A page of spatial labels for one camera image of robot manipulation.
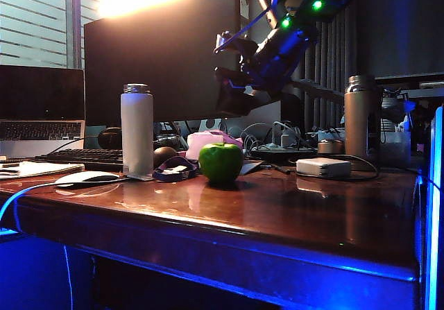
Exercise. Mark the white paper notebook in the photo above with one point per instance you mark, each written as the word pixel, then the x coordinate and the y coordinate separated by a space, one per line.
pixel 38 169

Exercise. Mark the open silver laptop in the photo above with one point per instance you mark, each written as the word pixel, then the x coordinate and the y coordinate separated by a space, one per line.
pixel 38 95

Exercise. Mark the black round speaker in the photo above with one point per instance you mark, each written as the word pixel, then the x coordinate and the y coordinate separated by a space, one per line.
pixel 110 137

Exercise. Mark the white power adapter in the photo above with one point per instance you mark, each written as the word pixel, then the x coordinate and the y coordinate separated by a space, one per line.
pixel 326 167

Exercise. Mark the bronze thermos bottle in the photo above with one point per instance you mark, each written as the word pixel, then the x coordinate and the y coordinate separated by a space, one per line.
pixel 359 122

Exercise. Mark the dark brown round ball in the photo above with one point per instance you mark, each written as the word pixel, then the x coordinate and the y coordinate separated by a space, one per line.
pixel 164 155

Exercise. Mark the white thermos bottle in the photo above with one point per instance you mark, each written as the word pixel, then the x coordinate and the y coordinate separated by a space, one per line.
pixel 136 133

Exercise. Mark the black slanted bar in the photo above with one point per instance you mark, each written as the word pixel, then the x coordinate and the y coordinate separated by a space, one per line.
pixel 322 91

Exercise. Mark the pink tissue pack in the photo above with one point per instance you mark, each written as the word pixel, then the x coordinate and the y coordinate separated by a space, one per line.
pixel 203 143

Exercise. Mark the flat silver device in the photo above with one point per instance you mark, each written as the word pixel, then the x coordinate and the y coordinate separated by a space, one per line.
pixel 139 177

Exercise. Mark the white computer mouse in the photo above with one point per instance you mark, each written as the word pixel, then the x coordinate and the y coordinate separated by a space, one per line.
pixel 87 178

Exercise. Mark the black power strip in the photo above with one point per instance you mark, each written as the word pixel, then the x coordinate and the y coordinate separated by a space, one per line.
pixel 279 150

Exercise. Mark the grey window frame post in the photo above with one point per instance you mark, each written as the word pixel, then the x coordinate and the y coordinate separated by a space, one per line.
pixel 73 22

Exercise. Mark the green apple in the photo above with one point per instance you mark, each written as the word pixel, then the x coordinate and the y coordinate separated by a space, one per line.
pixel 220 164

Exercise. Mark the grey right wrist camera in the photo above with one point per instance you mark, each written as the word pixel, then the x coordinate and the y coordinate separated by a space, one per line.
pixel 223 39

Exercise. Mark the black keyboard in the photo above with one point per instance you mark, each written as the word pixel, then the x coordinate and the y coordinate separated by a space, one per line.
pixel 81 156

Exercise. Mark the large black monitor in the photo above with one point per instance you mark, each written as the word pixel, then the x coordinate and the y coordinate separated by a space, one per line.
pixel 156 70

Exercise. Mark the blue-lit vertical frame post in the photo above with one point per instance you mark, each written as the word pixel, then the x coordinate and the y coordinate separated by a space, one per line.
pixel 434 202

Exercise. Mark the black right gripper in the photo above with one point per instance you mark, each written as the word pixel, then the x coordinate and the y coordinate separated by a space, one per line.
pixel 281 53

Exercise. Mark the grey flat pad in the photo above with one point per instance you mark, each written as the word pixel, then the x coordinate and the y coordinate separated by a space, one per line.
pixel 251 167

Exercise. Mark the clear plastic container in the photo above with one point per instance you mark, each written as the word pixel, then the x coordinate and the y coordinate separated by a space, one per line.
pixel 395 150

